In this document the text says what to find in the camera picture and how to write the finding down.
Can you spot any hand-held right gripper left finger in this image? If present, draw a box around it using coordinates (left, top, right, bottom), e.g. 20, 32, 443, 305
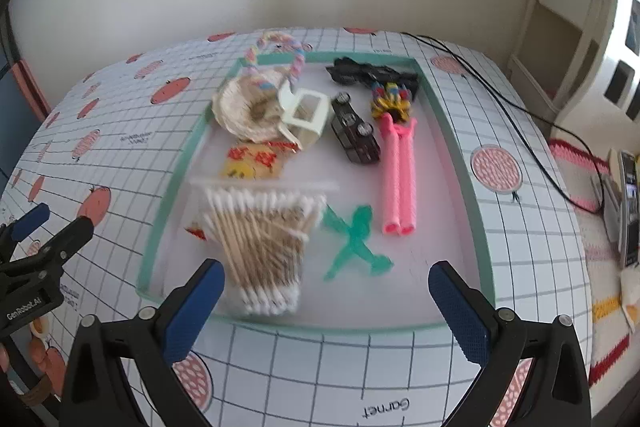
59, 258, 226, 427

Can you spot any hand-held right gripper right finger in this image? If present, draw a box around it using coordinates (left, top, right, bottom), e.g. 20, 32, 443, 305
428, 260, 593, 427

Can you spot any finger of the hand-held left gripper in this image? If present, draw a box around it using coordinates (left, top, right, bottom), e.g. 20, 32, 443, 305
0, 216, 94, 280
0, 203, 51, 244

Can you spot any teal cardboard box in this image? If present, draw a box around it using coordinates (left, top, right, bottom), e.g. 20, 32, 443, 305
136, 52, 497, 336

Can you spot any cotton swab pack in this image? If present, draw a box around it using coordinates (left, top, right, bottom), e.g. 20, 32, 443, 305
187, 177, 341, 319

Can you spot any green hair claw clip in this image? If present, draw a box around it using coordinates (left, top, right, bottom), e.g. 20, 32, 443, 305
320, 204, 394, 283

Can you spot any pink hair roller clip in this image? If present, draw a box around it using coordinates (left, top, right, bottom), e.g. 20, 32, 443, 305
380, 114, 419, 238

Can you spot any rice cracker snack packet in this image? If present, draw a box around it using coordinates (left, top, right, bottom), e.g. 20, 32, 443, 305
184, 139, 295, 242

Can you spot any cream lace cloth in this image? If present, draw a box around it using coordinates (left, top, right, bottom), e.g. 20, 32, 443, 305
212, 74, 301, 142

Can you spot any black toy car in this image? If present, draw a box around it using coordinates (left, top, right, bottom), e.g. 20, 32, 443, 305
330, 92, 382, 166

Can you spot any white hair claw clip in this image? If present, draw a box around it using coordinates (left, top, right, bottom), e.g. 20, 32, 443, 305
276, 82, 332, 148

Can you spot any colourful block toy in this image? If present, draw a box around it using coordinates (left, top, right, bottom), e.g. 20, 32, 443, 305
370, 82, 414, 124

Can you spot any black toy figure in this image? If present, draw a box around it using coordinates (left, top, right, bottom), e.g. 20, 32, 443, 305
325, 57, 419, 96

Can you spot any pastel hair tie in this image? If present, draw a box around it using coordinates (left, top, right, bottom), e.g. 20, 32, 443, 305
244, 32, 307, 84

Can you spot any person's left hand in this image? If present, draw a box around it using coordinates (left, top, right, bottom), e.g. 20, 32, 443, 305
27, 319, 68, 388

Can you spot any grid fruit print bedsheet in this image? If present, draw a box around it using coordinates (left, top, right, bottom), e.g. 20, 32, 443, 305
0, 26, 593, 427

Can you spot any pink crochet blanket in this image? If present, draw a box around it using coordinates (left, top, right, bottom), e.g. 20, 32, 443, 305
547, 138, 640, 390

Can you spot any grey handheld device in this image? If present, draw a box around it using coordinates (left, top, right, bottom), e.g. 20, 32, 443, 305
602, 148, 640, 269

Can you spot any white cabinet with dark windows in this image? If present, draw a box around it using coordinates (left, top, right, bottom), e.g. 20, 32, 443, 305
597, 0, 640, 128

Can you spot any brown wrist strap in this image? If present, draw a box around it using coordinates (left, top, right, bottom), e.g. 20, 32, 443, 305
22, 379, 52, 405

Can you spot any pink wooden frame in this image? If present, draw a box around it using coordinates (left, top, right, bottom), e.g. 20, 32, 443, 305
10, 61, 51, 120

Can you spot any black cable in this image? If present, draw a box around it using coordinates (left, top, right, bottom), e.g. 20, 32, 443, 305
402, 33, 611, 214
425, 38, 613, 178

